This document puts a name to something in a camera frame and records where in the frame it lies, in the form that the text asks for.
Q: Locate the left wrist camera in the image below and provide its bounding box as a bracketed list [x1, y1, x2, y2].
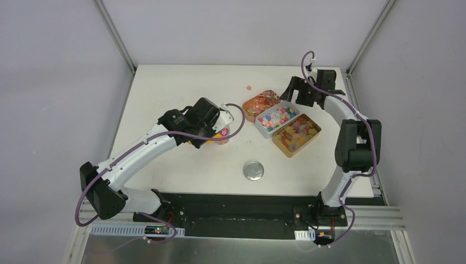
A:
[216, 104, 234, 128]

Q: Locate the orange plastic scoop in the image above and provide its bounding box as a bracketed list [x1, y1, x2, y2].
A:
[206, 133, 225, 145]

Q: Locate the clear plastic jar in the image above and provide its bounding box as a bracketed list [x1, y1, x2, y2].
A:
[218, 126, 230, 144]

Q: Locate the silver round jar lid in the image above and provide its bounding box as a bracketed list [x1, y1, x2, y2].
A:
[242, 161, 264, 181]

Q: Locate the pink oval lollipop tin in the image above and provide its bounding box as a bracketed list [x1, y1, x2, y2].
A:
[242, 90, 281, 123]

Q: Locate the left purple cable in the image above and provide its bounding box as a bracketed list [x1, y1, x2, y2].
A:
[74, 103, 246, 254]

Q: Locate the purple cable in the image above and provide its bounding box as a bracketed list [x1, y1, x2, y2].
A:
[301, 50, 379, 252]
[74, 103, 246, 254]

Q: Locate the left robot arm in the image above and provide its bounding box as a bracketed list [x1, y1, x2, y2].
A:
[79, 97, 234, 223]

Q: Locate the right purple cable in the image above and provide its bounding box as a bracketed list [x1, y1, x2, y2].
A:
[301, 50, 379, 252]

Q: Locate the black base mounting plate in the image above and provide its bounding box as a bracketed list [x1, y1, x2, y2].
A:
[132, 192, 351, 240]

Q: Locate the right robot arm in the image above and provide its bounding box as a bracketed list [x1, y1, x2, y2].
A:
[280, 70, 381, 226]

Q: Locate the yellow gummy candy tin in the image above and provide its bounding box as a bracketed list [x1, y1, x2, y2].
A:
[272, 114, 321, 158]

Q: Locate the grey star candy tin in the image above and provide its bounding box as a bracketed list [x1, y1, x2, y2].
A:
[254, 101, 301, 139]

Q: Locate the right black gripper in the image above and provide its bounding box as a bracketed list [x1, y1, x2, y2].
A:
[280, 76, 321, 108]

